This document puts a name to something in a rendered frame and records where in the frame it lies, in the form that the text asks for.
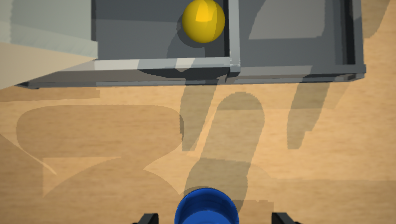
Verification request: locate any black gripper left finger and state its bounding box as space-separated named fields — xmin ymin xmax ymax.
xmin=132 ymin=213 xmax=159 ymax=224

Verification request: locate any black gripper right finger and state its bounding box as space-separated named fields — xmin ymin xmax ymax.
xmin=271 ymin=212 xmax=302 ymax=224

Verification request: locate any yellow ball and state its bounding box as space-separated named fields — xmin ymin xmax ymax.
xmin=182 ymin=0 xmax=225 ymax=43

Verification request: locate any blue plug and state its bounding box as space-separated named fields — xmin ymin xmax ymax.
xmin=174 ymin=188 xmax=239 ymax=224

